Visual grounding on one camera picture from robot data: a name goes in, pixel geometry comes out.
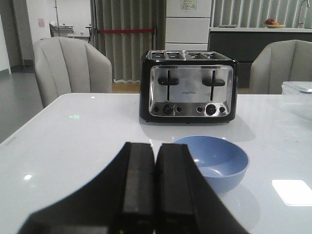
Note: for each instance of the white refrigerator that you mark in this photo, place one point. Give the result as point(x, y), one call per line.
point(187, 24)

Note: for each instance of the dark kitchen counter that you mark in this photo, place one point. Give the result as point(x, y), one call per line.
point(245, 44)

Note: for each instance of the blue plastic bowl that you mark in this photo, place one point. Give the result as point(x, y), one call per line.
point(222, 163)

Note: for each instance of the red barrier belt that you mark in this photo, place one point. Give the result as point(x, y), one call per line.
point(128, 31)

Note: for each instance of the black and chrome toaster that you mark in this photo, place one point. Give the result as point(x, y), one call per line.
point(184, 86)

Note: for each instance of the pink paper on wall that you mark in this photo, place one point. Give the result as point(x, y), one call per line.
point(41, 23)

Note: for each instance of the metal trolley in background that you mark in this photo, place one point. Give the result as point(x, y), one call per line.
point(61, 31)

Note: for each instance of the clear plastic food container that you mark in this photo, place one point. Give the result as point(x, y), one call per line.
point(297, 87)

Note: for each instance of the beige armchair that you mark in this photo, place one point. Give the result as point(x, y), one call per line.
point(66, 65)
point(278, 62)

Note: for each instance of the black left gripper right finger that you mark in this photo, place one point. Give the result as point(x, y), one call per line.
point(185, 202)

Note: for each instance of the right beige armchair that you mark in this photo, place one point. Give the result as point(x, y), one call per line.
point(278, 62)

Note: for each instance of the left beige armchair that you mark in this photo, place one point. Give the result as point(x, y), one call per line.
point(66, 65)

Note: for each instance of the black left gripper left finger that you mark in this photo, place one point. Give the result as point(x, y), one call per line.
point(119, 200)

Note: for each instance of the fruit plate on counter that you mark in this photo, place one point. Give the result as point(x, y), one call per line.
point(271, 23)

